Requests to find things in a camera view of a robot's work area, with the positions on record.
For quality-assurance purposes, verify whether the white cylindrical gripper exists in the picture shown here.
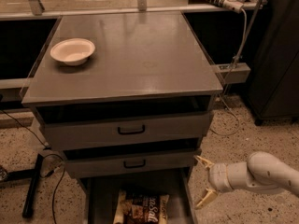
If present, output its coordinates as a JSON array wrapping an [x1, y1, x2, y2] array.
[[194, 155, 233, 209]]

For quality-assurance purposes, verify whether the brown chip bag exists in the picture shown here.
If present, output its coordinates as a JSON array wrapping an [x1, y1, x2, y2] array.
[[113, 189, 169, 224]]

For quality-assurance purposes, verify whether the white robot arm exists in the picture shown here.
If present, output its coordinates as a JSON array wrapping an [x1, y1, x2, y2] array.
[[194, 151, 299, 209]]

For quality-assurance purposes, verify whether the middle grey drawer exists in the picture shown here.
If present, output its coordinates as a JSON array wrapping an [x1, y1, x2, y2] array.
[[65, 149, 201, 178]]

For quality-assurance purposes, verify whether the bottom open grey drawer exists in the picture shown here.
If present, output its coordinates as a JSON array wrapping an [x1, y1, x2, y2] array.
[[87, 168, 197, 224]]

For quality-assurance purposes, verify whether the grey drawer cabinet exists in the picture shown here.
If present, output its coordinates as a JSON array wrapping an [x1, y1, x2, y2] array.
[[21, 11, 224, 224]]

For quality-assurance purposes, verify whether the top grey drawer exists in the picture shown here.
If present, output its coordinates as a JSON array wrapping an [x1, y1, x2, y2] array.
[[41, 112, 213, 150]]

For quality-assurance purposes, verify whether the dark cabinet on right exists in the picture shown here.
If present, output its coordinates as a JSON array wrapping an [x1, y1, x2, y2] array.
[[245, 0, 299, 126]]

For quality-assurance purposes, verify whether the black metal floor stand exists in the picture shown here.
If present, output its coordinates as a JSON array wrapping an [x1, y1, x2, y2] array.
[[0, 154, 44, 218]]

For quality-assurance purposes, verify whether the black middle drawer handle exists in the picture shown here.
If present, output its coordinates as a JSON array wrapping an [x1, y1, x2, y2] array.
[[123, 160, 146, 169]]

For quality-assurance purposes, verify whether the black drawer handle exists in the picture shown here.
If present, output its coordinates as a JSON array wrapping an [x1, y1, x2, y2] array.
[[123, 160, 146, 169], [117, 125, 146, 135]]

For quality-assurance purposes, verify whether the black top drawer handle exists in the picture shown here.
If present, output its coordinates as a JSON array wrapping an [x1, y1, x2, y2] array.
[[117, 125, 146, 135]]

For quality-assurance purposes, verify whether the grey metal bracket block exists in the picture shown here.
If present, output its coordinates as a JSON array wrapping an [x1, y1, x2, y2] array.
[[212, 63, 250, 85]]

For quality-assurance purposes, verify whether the white cable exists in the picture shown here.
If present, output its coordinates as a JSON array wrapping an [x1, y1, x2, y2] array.
[[209, 7, 248, 137]]

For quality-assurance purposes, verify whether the black floor cable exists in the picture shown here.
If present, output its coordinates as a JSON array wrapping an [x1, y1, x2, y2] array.
[[0, 109, 66, 224]]

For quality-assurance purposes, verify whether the grey metal frame rail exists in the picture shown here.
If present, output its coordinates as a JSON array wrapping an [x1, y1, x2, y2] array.
[[0, 0, 269, 21]]

